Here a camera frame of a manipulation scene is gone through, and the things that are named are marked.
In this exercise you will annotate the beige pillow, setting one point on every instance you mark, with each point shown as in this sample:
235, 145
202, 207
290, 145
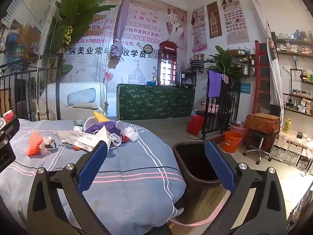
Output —
84, 105

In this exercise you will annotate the orange foam fruit net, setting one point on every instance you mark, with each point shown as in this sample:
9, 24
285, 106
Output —
34, 144

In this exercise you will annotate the red round jar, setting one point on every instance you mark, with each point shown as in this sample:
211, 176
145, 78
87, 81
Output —
8, 114

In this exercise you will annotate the yellow bottle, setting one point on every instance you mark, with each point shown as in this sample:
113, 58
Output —
287, 126

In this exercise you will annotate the black display box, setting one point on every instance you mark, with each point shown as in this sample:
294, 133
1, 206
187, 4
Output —
188, 78

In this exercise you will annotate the green potted plant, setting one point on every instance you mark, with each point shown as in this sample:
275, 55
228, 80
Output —
225, 63

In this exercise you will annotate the row of wicker baskets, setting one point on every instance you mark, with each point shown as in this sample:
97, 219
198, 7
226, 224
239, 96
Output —
283, 154

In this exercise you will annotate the large green banana plant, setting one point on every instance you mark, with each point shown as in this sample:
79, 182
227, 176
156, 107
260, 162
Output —
80, 2

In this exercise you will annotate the yellow banana bunch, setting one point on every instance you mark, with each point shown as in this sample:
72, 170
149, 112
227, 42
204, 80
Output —
69, 35

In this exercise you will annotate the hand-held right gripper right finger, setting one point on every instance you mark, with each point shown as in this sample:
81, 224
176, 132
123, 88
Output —
220, 164

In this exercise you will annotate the white plastic bag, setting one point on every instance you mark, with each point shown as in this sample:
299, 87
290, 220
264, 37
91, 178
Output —
127, 129

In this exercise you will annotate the swivel stool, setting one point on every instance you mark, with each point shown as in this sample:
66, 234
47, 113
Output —
259, 146

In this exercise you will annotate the grey striped blanket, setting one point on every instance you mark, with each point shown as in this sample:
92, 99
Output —
134, 156

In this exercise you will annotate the large wall poster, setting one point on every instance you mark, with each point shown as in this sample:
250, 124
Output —
151, 19

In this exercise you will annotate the red ladder shelf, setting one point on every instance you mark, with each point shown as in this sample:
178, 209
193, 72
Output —
256, 78

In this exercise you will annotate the small red wrapper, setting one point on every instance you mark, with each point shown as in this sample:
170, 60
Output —
125, 138

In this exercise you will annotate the eyebrow chart wall poster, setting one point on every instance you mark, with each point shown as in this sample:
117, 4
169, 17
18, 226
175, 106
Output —
234, 19

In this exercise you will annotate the metal basin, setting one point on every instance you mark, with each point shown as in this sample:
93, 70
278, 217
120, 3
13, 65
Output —
237, 123

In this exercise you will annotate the green floral counter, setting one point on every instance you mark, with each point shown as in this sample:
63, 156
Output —
156, 101

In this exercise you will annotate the purple towel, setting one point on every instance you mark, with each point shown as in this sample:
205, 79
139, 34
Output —
214, 83

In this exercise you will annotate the white banner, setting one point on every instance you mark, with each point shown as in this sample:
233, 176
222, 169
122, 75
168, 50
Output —
275, 73

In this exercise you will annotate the red bag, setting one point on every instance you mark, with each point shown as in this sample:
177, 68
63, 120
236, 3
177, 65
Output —
195, 124

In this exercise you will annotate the yellow foam fruit net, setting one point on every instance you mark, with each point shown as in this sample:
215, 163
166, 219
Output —
100, 117

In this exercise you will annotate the red phone booth cabinet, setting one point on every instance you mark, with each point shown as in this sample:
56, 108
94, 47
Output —
161, 63

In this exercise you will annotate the small wall shelf with bottles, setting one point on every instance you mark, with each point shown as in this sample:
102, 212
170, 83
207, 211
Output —
198, 63

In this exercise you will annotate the purple plastic bag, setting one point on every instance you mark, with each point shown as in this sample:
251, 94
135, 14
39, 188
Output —
97, 128

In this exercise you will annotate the white lace cloth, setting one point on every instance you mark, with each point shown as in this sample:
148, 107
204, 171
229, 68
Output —
291, 137

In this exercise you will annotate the black iron rack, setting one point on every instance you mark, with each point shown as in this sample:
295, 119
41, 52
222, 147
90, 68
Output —
232, 95

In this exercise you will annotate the silver wrapper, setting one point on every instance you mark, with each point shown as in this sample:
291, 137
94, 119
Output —
49, 144

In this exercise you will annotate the wooden wall shelves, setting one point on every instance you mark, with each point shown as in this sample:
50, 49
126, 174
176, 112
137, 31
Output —
293, 40

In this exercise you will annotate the rows of cosmetic products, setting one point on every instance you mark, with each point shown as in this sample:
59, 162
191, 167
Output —
291, 47

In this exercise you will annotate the orange patterned case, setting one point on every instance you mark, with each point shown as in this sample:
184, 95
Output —
261, 123

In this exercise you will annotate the orange bucket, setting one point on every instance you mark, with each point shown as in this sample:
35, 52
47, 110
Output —
231, 143

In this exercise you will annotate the hanging purple umbrella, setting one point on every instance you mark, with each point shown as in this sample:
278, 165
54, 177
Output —
119, 22

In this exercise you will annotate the pink bucket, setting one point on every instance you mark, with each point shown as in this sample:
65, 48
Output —
240, 131

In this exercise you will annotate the grey pillow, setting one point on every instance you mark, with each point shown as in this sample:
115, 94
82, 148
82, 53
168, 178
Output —
82, 96

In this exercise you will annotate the small black box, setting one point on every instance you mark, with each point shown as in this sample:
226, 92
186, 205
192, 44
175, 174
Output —
299, 135

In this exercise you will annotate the orange peel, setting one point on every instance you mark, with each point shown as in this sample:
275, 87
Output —
77, 148

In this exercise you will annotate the pink wall poster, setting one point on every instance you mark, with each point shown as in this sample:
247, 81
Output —
199, 29

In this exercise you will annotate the pipe with pressure gauge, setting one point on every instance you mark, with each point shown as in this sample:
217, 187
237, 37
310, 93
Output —
294, 66

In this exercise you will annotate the dark brown trash bin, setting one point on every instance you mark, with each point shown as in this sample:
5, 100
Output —
193, 161

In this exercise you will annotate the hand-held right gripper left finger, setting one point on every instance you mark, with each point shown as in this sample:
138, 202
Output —
93, 161

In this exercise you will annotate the white swing chair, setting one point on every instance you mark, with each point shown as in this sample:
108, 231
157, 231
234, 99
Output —
73, 87

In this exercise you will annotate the black mesh basket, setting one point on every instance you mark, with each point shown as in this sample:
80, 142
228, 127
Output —
223, 118

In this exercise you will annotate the blue container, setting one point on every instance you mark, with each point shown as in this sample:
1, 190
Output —
152, 81

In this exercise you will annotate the brown tower wall poster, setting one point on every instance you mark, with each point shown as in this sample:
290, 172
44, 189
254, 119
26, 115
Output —
214, 19

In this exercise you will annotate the black iron railing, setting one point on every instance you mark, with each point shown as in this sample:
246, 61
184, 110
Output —
57, 83

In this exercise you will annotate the blue wall sign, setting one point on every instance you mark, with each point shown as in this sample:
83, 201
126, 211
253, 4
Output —
245, 88

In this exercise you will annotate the pink basin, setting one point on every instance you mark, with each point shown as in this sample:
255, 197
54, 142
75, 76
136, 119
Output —
212, 107

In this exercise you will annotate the pink cloth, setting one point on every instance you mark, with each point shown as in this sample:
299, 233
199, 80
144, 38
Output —
225, 77

